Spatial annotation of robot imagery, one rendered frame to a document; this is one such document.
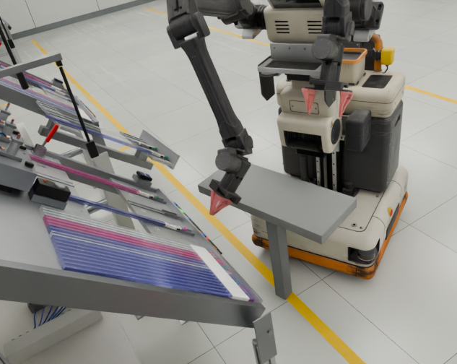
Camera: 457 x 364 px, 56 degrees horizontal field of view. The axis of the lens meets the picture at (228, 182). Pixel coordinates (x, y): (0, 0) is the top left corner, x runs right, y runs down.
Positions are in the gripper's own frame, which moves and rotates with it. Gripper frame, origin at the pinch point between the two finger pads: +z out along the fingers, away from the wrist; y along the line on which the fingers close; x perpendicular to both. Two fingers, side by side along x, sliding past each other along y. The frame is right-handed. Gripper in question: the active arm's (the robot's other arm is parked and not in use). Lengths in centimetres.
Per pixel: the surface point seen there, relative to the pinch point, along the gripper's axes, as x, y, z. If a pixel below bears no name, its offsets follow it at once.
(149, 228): -21.8, 5.5, 8.4
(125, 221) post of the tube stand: 7, -54, 34
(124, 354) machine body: -19.9, 21.3, 38.5
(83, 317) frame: -26.9, 5.7, 39.9
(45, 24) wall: 94, -770, 15
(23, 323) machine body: -36, -8, 55
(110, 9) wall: 185, -771, -68
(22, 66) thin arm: -66, -2, -17
